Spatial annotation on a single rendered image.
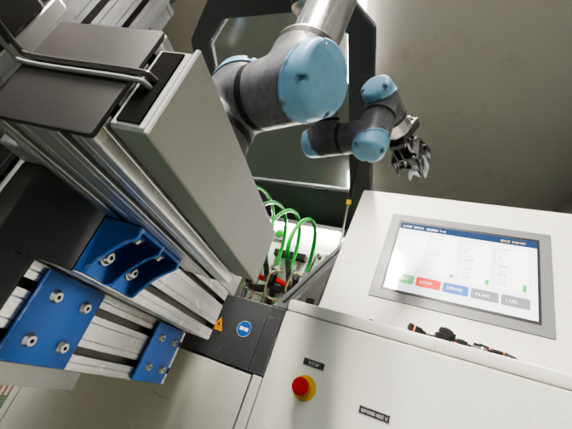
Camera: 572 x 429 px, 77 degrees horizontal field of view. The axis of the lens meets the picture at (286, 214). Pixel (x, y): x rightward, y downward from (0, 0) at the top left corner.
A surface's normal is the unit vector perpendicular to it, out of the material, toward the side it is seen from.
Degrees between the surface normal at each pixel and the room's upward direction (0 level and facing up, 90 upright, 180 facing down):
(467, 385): 90
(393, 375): 90
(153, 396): 90
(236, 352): 90
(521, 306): 76
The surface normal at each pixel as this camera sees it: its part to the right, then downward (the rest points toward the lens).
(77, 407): -0.30, -0.50
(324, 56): 0.72, 0.11
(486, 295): -0.22, -0.69
